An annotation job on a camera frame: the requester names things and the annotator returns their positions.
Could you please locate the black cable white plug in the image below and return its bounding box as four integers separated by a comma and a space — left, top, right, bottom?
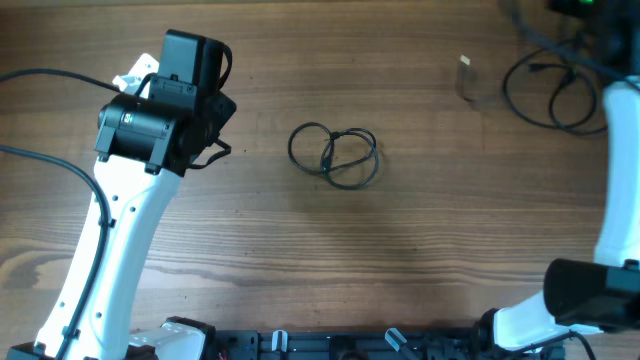
454, 55, 496, 110

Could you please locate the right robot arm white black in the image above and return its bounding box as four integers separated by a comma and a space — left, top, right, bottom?
475, 1, 639, 357

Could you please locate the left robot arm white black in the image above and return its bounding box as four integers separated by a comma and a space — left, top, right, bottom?
8, 30, 236, 359

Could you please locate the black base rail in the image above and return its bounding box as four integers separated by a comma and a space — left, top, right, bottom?
204, 327, 566, 360

